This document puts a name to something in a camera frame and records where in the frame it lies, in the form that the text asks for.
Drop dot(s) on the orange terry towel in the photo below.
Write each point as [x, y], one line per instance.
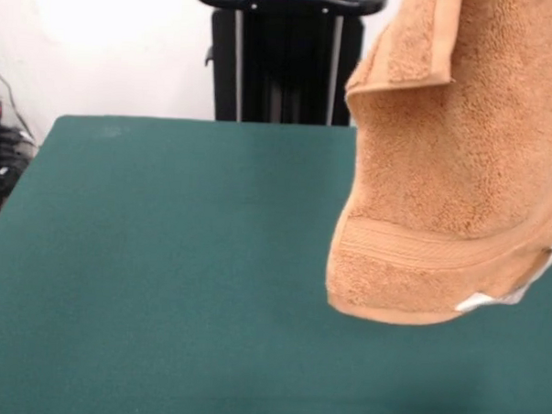
[442, 177]

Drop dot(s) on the dark green table cloth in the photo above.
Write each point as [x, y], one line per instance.
[116, 301]

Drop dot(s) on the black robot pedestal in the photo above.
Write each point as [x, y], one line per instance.
[287, 65]

